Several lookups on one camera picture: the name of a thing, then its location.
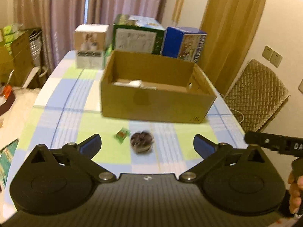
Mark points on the green candy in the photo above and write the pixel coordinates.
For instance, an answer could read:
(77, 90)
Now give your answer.
(121, 135)

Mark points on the wall hanging wooden strip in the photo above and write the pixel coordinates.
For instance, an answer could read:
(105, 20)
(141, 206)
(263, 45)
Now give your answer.
(177, 12)

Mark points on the pink beige curtain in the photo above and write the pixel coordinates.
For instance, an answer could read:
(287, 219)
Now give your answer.
(59, 18)

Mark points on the quilted beige chair cushion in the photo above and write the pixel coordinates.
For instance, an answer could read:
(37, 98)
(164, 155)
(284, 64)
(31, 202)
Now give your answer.
(258, 94)

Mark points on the double wall socket plate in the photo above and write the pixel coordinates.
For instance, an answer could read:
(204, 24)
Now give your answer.
(272, 56)

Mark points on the brown cardboard box on floor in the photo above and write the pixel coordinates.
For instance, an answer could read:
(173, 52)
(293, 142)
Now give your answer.
(20, 60)

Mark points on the green tissue packs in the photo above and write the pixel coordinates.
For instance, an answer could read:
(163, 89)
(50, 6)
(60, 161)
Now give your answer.
(10, 33)

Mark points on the white humidifier product box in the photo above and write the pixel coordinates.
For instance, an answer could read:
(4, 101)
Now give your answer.
(90, 43)

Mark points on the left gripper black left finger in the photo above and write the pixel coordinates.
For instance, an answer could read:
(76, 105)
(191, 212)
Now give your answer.
(80, 157)

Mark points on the white laundry basket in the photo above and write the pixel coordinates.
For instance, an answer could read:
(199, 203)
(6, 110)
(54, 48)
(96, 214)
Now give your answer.
(36, 47)

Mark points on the white crumpled item in box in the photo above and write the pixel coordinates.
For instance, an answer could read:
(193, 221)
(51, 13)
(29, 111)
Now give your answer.
(134, 84)

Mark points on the blue milk carton box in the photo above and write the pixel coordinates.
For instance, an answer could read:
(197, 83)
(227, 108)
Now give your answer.
(185, 43)

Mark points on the checkered blue green tablecloth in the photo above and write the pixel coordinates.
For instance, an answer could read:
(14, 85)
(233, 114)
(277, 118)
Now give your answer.
(68, 109)

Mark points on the wooden door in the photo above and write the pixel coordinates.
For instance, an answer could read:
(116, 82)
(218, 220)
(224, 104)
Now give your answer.
(231, 26)

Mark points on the open brown cardboard box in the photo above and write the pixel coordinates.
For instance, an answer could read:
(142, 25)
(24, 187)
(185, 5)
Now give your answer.
(183, 93)

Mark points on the person's right hand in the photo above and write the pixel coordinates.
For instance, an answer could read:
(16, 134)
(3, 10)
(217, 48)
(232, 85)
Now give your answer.
(296, 187)

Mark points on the green milk carton box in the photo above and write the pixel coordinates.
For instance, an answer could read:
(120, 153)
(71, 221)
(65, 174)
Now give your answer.
(135, 33)

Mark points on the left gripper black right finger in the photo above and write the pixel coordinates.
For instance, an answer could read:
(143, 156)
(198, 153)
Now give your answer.
(213, 156)

